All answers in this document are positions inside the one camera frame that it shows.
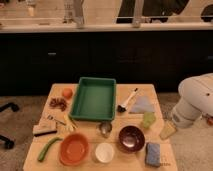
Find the blue sponge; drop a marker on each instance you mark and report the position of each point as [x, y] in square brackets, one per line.
[152, 157]

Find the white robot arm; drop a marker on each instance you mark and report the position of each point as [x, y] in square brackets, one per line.
[196, 98]

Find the green plastic cup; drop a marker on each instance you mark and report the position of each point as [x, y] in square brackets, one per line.
[148, 119]

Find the green plastic tray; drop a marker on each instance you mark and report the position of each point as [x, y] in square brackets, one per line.
[94, 100]

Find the light blue cloth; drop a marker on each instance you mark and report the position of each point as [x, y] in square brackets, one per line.
[142, 105]

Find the orange fruit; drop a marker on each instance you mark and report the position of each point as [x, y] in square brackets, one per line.
[67, 93]

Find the metal measuring scoop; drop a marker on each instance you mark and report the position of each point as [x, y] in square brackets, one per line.
[105, 129]

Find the yellow-green peeler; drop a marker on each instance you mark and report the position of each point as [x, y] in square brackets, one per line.
[69, 125]

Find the dark purple bowl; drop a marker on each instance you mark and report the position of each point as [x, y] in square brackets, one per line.
[131, 139]

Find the small metal fork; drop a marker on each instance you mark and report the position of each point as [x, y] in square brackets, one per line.
[50, 117]

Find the orange plastic bowl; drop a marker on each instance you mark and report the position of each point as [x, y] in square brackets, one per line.
[73, 149]

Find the white black-edged scraper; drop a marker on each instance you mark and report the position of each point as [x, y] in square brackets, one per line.
[44, 129]

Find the green cucumber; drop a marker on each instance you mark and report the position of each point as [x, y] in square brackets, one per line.
[46, 147]

